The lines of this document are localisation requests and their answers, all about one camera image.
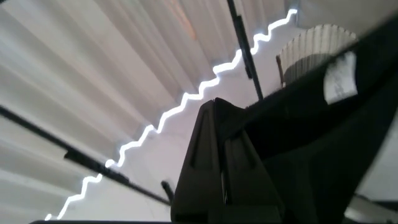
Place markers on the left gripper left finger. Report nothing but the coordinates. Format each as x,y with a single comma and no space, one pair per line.
192,193

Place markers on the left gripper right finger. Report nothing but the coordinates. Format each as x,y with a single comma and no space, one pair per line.
252,193

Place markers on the black garment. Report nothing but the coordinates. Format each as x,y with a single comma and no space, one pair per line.
311,140

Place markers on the white laundry basket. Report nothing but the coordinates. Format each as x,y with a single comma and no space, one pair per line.
311,43

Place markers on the white curtain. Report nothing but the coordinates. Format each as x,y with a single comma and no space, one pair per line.
93,62

